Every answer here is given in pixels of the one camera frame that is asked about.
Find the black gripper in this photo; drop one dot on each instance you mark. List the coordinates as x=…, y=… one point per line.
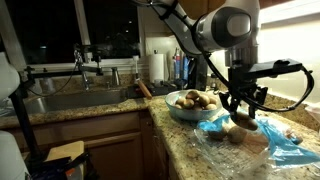
x=243, y=90

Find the clear glass bowl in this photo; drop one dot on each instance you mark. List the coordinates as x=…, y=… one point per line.
x=186, y=115

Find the clear blue plastic potato bag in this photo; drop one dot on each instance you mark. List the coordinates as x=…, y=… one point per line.
x=290, y=150

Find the black countertop appliance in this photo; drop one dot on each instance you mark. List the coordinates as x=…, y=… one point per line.
x=199, y=73

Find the blue plastic bottle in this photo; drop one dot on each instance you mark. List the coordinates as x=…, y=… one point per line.
x=185, y=68

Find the red white spray can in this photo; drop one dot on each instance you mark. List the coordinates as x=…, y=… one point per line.
x=177, y=65

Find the black drying mat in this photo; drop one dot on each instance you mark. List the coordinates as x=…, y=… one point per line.
x=163, y=90

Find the white paper towel roll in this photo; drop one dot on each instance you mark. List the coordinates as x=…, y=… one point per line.
x=156, y=68

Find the under-cabinet light strip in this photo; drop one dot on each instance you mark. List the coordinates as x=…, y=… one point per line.
x=290, y=11

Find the wooden upper cabinet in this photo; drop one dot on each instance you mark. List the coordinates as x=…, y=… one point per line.
x=196, y=6

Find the white dish brush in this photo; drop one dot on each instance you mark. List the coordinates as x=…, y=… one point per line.
x=136, y=66

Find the small metal shaker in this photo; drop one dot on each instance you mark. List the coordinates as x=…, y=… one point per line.
x=115, y=77

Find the wooden base cabinet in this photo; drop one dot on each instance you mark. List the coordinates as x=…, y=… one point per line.
x=113, y=150

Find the chrome sink faucet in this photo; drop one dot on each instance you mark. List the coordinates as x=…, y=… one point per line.
x=85, y=80

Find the stainless steel sink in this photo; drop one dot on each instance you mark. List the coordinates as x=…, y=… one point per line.
x=73, y=100

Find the light wooden board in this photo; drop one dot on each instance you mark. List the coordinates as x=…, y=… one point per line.
x=65, y=151

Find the black stand pole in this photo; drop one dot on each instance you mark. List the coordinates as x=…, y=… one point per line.
x=25, y=126

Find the white rounded object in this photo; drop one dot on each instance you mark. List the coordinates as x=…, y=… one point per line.
x=6, y=76

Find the white floor appliance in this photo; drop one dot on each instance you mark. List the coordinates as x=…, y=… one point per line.
x=11, y=156

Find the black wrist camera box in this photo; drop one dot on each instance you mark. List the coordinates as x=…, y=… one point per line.
x=266, y=68

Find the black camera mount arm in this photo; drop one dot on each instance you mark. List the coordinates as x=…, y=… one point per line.
x=90, y=69

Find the dark window with white frame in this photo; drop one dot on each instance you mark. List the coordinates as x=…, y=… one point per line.
x=50, y=30

